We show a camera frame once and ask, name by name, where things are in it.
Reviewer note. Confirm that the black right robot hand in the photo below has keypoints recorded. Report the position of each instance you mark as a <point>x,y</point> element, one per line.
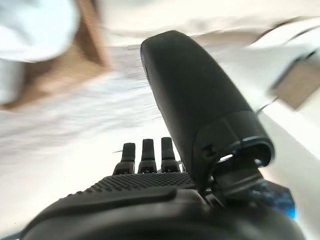
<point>195,100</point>

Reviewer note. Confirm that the grey patterned rug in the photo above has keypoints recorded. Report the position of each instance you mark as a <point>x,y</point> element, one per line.
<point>87,110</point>

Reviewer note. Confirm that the beige upholstered bed base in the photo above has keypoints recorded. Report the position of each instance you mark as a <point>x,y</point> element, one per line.
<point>220,31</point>

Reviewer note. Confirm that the white shirt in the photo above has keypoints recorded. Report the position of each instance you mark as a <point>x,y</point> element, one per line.
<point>32,27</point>

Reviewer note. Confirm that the bed with beige cover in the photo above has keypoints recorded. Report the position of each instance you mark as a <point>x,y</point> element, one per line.
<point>187,12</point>

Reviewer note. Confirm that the brown wicker basket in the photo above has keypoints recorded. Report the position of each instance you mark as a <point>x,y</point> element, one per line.
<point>82,62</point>

